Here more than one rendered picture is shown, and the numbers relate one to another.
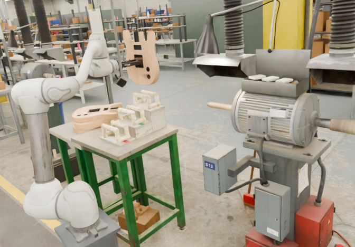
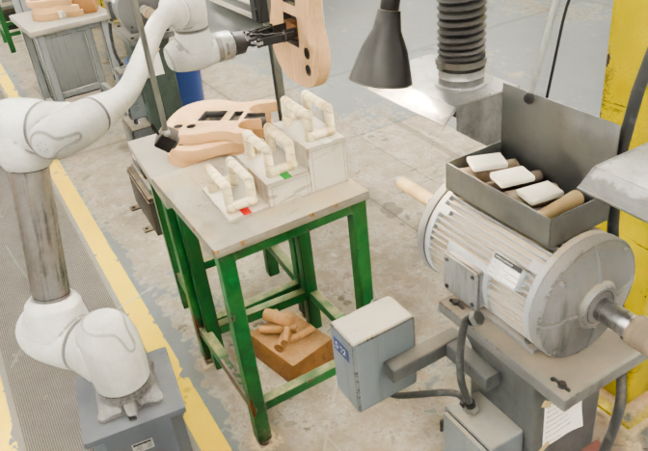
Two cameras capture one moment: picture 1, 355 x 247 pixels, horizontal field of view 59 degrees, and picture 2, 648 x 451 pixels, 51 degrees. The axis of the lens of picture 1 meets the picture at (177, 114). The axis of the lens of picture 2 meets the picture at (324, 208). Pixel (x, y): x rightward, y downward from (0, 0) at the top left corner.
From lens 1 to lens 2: 0.64 m
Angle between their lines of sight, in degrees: 21
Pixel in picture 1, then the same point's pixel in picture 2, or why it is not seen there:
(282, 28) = not seen: outside the picture
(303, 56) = (603, 137)
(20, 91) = not seen: outside the picture
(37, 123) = (26, 191)
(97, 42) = not seen: outside the picture
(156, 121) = (320, 171)
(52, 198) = (58, 334)
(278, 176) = (503, 397)
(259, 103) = (474, 233)
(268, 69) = (526, 141)
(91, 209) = (126, 369)
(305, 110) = (563, 286)
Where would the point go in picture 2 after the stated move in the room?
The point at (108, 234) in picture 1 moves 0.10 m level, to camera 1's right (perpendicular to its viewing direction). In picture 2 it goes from (157, 418) to (190, 423)
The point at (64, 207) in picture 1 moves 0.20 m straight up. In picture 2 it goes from (75, 358) to (52, 299)
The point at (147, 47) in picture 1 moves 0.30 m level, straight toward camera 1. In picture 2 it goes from (304, 4) to (281, 35)
